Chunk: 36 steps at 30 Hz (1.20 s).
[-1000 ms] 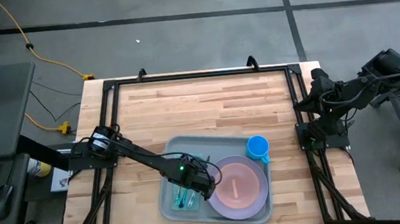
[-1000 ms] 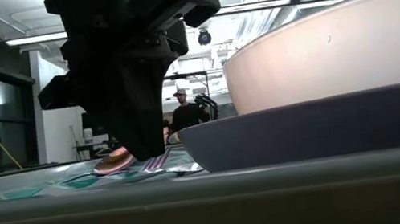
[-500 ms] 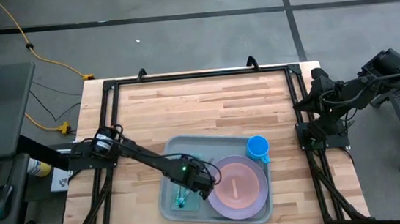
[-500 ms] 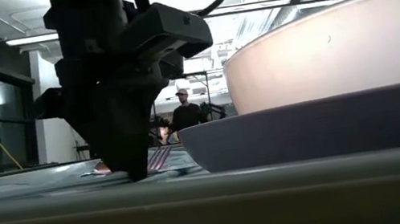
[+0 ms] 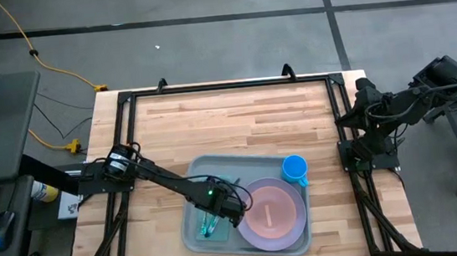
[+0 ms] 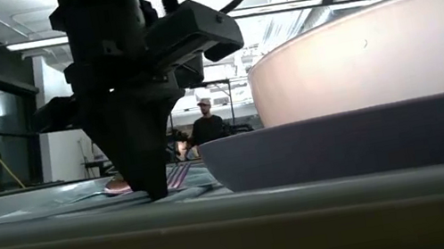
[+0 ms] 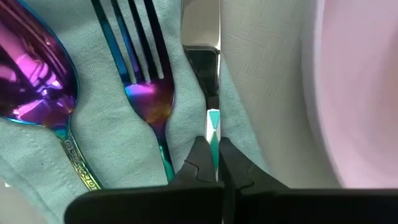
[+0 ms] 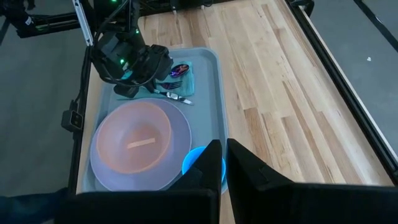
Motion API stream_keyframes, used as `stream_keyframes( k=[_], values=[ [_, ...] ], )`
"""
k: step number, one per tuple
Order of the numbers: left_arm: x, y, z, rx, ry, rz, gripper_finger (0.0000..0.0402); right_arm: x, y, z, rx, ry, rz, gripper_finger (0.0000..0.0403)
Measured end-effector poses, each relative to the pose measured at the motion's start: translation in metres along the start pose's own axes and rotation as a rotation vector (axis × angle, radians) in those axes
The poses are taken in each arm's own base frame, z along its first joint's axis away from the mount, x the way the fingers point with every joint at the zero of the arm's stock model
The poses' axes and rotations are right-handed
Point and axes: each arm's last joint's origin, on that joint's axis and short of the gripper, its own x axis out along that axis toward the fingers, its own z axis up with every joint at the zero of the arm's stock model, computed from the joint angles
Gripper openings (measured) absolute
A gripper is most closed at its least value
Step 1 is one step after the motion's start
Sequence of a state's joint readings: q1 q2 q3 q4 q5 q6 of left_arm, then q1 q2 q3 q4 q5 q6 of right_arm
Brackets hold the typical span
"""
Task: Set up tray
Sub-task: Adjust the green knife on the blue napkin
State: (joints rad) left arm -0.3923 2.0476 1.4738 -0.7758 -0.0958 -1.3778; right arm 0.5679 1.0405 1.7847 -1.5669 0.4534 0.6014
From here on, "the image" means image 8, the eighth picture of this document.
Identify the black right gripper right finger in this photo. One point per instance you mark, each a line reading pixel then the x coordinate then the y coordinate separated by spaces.
pixel 280 205

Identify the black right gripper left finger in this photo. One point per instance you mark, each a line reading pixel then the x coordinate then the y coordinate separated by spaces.
pixel 192 205

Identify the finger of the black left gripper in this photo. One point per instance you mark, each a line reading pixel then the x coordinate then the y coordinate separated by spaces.
pixel 126 91
pixel 152 87

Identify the iridescent metal fork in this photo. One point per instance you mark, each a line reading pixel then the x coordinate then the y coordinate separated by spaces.
pixel 172 85

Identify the iridescent metal spoon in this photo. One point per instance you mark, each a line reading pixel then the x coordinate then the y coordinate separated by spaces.
pixel 179 70

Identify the teal cloth napkin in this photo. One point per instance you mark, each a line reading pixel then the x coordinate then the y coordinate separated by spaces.
pixel 188 87

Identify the blue plastic cup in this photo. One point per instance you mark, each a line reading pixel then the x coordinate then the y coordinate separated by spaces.
pixel 191 160

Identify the pink translucent bowl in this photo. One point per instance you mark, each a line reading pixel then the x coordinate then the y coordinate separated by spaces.
pixel 133 137

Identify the lilac plastic plate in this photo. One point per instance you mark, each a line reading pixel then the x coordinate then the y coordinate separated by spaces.
pixel 183 137

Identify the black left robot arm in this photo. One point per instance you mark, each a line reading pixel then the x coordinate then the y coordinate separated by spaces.
pixel 130 18

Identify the grey plastic tray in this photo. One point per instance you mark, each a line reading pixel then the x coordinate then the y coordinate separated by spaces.
pixel 208 118

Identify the person's leg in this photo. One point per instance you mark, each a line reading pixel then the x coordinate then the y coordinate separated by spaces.
pixel 31 208

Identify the silver metal bracket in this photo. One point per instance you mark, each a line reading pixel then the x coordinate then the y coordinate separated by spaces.
pixel 82 21

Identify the black aluminium table frame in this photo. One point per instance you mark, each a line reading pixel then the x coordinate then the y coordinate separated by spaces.
pixel 348 90

